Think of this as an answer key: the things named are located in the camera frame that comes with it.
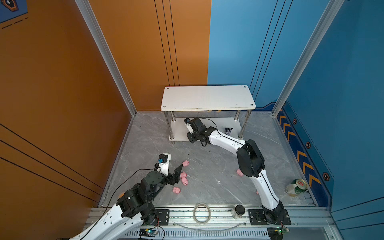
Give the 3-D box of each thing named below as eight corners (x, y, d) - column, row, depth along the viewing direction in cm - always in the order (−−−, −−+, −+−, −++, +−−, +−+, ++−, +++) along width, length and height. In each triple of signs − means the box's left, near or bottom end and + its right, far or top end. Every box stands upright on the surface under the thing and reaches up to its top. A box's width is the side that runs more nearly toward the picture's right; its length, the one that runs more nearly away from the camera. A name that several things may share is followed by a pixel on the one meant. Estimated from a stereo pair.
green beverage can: (286, 196, 82) (297, 190, 73) (282, 186, 85) (292, 178, 76) (297, 196, 82) (309, 190, 73) (293, 186, 85) (304, 178, 76)
